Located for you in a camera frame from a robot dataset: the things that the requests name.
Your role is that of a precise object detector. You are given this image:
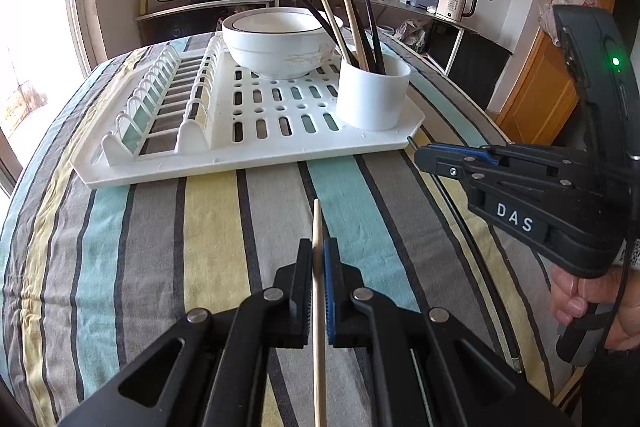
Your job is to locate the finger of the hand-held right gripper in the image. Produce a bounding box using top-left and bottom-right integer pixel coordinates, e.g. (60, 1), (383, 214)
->
(415, 147), (622, 208)
(432, 142), (624, 172)

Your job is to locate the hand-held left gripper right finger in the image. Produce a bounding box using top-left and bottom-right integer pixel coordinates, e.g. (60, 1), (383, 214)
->
(323, 238), (575, 427)

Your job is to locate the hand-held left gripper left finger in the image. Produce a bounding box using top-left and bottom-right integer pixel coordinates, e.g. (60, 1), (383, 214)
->
(57, 238), (314, 427)

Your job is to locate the white utensil cup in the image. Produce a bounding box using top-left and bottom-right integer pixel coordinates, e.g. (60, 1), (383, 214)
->
(335, 56), (412, 131)

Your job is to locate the person's right hand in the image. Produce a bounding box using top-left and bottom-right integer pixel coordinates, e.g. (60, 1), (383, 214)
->
(550, 264), (640, 350)

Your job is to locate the wooden door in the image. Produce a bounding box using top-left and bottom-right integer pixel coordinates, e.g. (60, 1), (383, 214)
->
(495, 0), (621, 148)

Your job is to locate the black side cabinet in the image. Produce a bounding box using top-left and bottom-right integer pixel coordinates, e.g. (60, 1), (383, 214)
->
(390, 14), (513, 108)

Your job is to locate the hanging plastic bag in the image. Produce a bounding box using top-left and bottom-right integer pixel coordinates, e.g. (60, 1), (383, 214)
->
(539, 0), (598, 48)

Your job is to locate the white plastic dish rack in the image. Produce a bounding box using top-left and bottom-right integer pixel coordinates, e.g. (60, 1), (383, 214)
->
(71, 9), (427, 188)

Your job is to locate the striped tablecloth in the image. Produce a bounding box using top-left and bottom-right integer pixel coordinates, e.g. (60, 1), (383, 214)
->
(0, 29), (566, 427)

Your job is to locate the white electric kettle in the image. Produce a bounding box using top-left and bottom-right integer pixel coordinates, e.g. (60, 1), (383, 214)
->
(435, 0), (478, 20)

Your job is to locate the large white bowl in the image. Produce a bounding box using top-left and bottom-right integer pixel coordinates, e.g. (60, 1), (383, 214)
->
(221, 7), (345, 80)

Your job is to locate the white bowl with black rim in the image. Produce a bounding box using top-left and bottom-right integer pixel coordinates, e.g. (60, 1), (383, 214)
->
(232, 10), (326, 34)

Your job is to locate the dark kitchen counter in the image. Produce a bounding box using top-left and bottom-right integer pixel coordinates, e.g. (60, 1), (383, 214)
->
(135, 0), (281, 48)

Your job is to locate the window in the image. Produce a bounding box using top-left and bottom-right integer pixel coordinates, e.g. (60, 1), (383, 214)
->
(0, 0), (96, 188)

